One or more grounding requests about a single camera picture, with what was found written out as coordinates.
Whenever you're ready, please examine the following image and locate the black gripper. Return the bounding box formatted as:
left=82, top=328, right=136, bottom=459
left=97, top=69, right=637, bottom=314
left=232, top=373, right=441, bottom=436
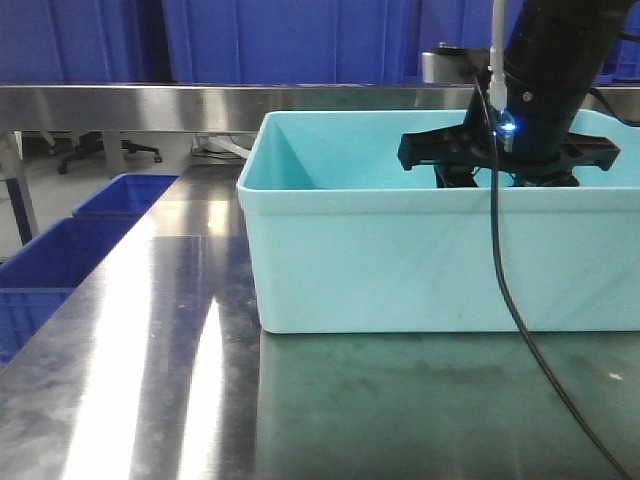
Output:
left=398, top=76, right=620, bottom=188

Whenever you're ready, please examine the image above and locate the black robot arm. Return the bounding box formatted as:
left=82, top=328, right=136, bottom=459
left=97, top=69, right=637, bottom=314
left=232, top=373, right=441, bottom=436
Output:
left=398, top=1, right=634, bottom=188

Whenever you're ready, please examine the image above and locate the blue crate right shelf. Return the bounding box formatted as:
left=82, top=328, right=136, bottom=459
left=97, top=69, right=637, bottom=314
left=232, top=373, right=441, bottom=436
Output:
left=402, top=0, right=493, bottom=84

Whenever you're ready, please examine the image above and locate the blue crate shelf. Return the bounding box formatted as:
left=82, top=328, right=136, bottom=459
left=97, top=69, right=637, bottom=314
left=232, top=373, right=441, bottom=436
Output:
left=1, top=1, right=151, bottom=85
left=162, top=1, right=420, bottom=86
left=402, top=0, right=493, bottom=84

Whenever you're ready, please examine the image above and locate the blue crate centre shelf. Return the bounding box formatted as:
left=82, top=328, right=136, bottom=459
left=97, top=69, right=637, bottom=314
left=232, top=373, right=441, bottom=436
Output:
left=162, top=1, right=420, bottom=86

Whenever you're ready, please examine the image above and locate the blue crate far left shelf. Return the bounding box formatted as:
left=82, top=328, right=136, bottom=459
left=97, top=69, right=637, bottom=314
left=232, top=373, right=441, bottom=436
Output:
left=1, top=1, right=151, bottom=85

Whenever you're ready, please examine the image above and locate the stainless steel upper shelf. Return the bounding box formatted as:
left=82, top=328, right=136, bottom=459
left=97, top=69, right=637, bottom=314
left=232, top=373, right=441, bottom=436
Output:
left=0, top=83, right=640, bottom=134

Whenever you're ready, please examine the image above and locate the steel shelf leg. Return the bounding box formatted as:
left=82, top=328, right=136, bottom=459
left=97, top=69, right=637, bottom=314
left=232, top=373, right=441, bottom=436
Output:
left=1, top=131, right=39, bottom=245

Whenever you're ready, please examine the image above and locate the blue crate far right edge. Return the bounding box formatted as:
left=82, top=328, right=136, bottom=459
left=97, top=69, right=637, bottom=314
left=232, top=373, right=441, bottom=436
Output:
left=595, top=1, right=639, bottom=86

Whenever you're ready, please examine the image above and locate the light blue plastic bin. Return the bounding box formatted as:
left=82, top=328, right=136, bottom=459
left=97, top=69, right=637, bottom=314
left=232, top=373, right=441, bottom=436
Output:
left=237, top=110, right=639, bottom=334

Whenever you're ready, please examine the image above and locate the dark green table mat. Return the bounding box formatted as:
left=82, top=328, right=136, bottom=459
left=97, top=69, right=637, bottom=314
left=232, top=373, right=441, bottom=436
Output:
left=255, top=333, right=616, bottom=479

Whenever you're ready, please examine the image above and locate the blue floor bin far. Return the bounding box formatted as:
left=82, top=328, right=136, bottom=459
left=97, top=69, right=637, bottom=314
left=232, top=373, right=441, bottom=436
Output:
left=71, top=173, right=178, bottom=219

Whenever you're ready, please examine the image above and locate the blue floor bin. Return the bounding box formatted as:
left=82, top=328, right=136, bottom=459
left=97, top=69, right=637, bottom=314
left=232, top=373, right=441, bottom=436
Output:
left=1, top=217, right=136, bottom=366
left=71, top=173, right=178, bottom=219

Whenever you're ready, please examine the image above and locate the black office chair base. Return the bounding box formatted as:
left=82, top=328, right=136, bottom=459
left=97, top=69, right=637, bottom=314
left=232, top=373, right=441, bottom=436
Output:
left=40, top=131, right=163, bottom=175

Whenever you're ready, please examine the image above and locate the blue floor bin near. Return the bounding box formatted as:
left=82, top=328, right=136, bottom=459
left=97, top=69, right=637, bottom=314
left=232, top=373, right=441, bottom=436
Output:
left=1, top=217, right=136, bottom=366

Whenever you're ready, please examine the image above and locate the black cable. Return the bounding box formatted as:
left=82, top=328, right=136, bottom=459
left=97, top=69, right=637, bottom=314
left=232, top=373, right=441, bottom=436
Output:
left=472, top=29, right=640, bottom=480

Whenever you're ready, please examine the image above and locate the white cable with connector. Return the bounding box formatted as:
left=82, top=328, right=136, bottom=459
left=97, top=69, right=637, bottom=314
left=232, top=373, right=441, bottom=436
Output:
left=488, top=0, right=516, bottom=151

